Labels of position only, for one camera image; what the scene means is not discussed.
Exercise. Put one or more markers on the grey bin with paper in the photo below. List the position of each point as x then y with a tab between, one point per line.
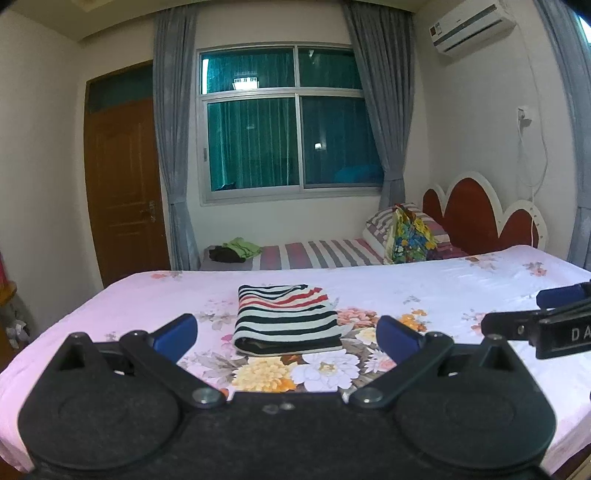
16	330

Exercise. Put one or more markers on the grey curtain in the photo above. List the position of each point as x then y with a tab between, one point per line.
572	138
173	138
388	115

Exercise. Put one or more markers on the white wall socket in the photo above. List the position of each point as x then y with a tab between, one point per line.
524	115

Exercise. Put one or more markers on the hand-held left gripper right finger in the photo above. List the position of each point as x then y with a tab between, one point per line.
397	339

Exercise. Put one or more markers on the brown wooden door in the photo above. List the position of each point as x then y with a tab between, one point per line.
124	184

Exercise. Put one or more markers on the red and white headboard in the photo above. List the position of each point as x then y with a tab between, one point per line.
471	212

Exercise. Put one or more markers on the bed with pink floral sheet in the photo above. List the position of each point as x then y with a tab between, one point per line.
461	286

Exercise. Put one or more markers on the striped pillow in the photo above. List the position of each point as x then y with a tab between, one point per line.
378	224

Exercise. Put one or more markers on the dark cloth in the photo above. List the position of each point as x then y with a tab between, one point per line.
224	255

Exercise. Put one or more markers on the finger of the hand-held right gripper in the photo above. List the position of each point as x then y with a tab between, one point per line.
508	325
563	295

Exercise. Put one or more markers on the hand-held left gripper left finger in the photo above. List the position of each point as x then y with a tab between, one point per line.
178	337

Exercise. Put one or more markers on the striped knit sweater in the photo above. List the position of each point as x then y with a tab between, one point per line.
286	318

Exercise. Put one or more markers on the bed with striped sheet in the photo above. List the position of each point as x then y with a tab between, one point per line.
318	254

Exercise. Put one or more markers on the colourful printed bag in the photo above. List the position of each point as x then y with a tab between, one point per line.
411	240

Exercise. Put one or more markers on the sliding glass window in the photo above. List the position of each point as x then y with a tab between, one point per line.
254	138

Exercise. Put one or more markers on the maroon striped cloth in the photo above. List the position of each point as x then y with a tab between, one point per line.
448	251

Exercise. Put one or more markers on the red object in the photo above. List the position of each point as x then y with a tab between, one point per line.
3	267

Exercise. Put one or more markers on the green cloth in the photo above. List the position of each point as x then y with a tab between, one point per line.
244	248

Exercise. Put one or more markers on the white air conditioner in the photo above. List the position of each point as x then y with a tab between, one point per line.
471	27

